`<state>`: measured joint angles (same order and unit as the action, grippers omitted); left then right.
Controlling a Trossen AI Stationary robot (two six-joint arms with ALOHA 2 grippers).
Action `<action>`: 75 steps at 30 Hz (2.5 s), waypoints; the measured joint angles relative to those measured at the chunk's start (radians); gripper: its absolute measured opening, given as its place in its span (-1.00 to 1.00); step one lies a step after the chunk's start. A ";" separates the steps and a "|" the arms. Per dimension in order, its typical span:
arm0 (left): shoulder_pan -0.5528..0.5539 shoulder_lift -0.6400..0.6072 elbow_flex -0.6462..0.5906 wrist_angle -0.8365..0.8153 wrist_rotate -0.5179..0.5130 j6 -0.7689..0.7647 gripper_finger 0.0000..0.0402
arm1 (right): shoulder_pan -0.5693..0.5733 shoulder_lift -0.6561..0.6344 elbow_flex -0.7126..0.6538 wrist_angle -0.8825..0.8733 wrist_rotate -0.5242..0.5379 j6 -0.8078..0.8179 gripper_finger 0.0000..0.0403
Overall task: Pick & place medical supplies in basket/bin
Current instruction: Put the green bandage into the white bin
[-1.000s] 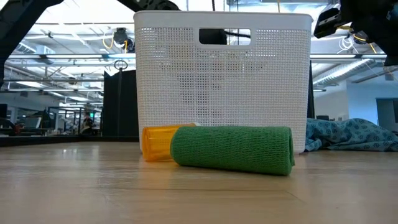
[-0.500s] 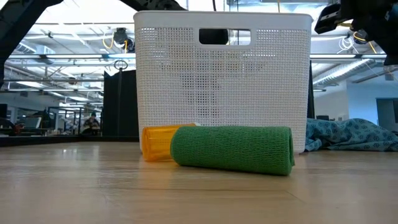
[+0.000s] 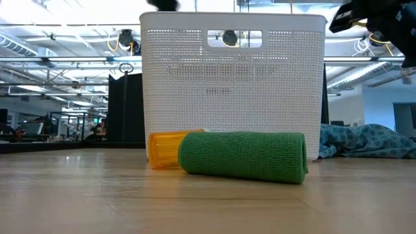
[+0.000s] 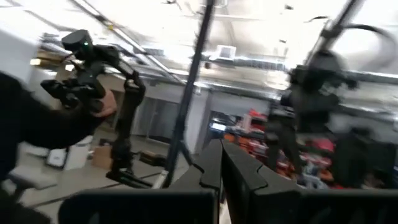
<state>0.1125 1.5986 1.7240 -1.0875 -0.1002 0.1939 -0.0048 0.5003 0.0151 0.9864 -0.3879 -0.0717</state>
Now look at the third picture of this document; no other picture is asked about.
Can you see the white perforated plastic basket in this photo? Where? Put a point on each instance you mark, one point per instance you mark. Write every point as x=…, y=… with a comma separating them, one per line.
x=227, y=97

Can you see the blue patterned cloth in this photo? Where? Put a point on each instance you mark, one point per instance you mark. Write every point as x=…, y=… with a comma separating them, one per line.
x=364, y=139

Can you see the orange pill bottle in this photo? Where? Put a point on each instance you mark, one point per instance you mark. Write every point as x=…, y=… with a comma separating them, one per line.
x=162, y=149

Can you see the silver ventilation duct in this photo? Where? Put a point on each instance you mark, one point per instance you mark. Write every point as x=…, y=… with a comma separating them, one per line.
x=357, y=76

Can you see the black ceiling device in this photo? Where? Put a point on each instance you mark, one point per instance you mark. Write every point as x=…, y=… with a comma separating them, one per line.
x=229, y=37
x=125, y=38
x=375, y=37

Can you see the person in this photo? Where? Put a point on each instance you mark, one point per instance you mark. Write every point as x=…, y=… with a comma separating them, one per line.
x=101, y=125

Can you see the green bandage roll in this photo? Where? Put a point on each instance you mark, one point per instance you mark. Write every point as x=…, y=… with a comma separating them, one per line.
x=243, y=156

